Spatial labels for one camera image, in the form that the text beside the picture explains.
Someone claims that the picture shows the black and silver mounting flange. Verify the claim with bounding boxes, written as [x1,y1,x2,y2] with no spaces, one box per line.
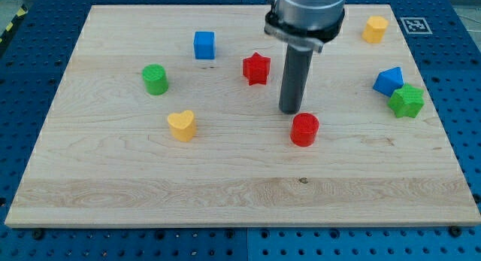
[264,9,345,53]

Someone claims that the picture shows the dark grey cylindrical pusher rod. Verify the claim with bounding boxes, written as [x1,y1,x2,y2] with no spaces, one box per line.
[279,44,313,114]

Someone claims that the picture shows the red cylinder block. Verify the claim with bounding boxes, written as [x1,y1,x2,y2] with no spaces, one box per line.
[290,113,319,147]

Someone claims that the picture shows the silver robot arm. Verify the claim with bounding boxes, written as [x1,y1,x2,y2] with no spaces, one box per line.
[264,0,346,114]

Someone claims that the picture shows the red star block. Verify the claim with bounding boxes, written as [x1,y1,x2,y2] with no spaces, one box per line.
[243,52,271,86]

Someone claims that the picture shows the green star block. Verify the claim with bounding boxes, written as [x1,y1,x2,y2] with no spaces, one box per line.
[387,83,425,118]

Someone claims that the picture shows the yellow hexagon block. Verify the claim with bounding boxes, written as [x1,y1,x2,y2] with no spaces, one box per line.
[362,16,389,44]

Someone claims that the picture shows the blue triangle block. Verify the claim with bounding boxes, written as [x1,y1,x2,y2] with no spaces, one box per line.
[373,67,404,97]

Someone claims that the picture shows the blue cube block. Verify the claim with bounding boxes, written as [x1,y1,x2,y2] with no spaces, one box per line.
[193,31,216,59]

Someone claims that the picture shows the white fiducial marker tag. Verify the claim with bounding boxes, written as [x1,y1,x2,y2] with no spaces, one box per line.
[401,17,432,35]

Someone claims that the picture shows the yellow heart block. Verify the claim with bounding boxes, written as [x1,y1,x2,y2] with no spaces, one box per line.
[167,110,197,142]

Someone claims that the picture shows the light wooden board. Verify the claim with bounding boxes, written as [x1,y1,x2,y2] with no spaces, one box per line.
[5,5,480,229]

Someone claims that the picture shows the green cylinder block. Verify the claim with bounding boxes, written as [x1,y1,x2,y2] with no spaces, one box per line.
[142,64,168,96]

